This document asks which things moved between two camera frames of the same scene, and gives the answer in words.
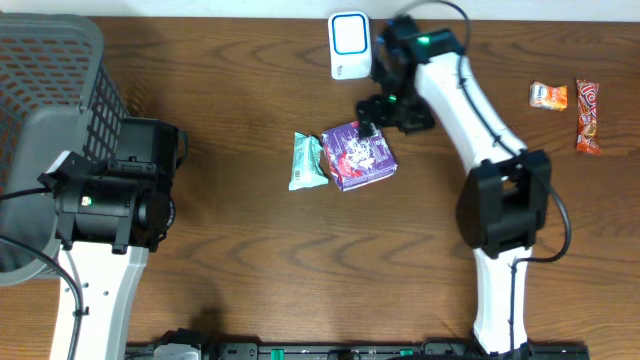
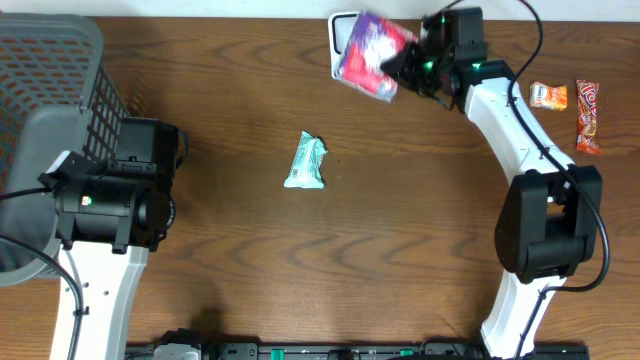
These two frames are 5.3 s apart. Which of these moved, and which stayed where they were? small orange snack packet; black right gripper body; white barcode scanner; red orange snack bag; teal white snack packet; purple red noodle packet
Moved: purple red noodle packet; black right gripper body
Stayed: small orange snack packet; white barcode scanner; teal white snack packet; red orange snack bag
